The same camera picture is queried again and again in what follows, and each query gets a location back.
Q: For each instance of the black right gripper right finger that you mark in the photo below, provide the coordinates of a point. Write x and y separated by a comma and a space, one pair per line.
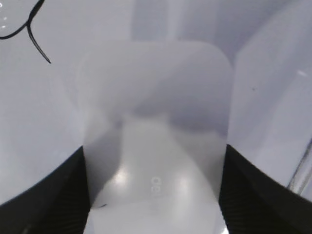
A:
253, 203

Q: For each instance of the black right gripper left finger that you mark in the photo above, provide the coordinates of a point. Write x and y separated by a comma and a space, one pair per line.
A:
58, 204

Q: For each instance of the white whiteboard eraser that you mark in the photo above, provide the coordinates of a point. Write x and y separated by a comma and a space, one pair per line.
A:
155, 118

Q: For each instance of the white whiteboard with grey frame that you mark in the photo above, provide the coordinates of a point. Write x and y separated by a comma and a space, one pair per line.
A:
268, 44

